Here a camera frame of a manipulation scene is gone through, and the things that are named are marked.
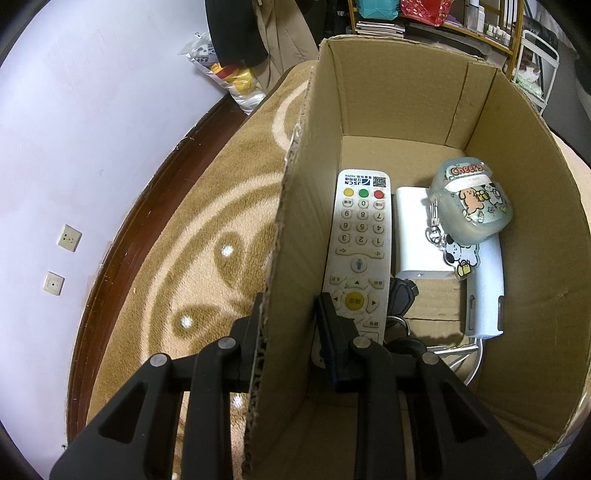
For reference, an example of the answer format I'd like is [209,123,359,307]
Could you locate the white power adapter cube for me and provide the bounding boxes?
[394,187,455,280]

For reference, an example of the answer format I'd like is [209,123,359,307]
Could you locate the white cosmetic bottles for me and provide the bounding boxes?
[464,0,512,47]

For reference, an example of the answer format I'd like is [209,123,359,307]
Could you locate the black key bunch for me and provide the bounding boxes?
[385,276,477,365]

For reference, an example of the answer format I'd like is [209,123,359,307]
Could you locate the green cartoon earbuds case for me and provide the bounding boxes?
[424,157,515,281]

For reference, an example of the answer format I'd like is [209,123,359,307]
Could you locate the teal gift bag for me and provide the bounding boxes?
[356,0,400,20]

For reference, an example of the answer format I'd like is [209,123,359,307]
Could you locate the wooden bookshelf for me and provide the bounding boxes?
[348,1,525,79]

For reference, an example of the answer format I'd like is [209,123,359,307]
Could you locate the black hanging garment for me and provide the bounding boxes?
[205,0,269,67]

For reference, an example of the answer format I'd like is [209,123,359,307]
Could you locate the lower wall socket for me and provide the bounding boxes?
[43,271,65,296]

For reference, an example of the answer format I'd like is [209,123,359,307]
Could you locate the red gift bag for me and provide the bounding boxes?
[400,0,454,27]

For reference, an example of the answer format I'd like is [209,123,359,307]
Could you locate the white remote control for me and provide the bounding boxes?
[322,169,393,344]

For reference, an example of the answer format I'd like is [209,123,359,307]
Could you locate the beige patterned rug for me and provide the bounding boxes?
[85,62,591,480]

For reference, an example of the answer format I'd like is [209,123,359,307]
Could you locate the beige trench coat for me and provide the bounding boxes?
[252,0,318,94]

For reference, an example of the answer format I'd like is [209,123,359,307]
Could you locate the stack of books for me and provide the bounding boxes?
[356,20,406,39]

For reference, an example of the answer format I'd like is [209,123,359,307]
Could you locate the wall socket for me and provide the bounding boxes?
[57,224,82,252]
[43,271,65,296]

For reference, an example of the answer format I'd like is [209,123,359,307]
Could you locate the snack bag on floor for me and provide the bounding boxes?
[178,31,266,115]

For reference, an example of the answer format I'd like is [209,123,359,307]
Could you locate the white utility cart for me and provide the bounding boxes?
[511,30,560,115]

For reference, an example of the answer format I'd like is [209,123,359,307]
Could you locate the upper wall socket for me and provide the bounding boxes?
[57,224,82,252]

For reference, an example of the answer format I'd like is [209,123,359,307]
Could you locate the cardboard box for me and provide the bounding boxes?
[243,36,590,479]

